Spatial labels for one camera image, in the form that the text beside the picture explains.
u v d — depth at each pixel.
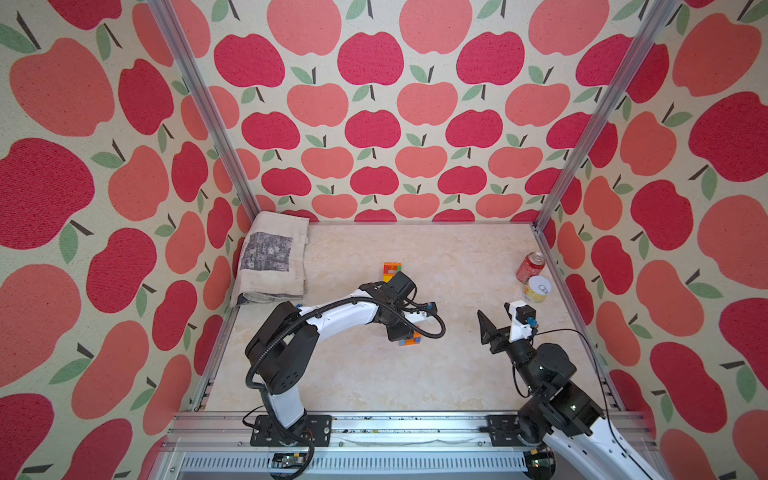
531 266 0.96
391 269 1.05
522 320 0.60
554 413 0.55
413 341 0.88
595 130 0.92
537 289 0.96
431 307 0.76
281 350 0.47
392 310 0.62
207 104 0.86
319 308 0.52
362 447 0.73
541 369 0.55
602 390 0.84
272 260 1.03
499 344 0.65
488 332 0.67
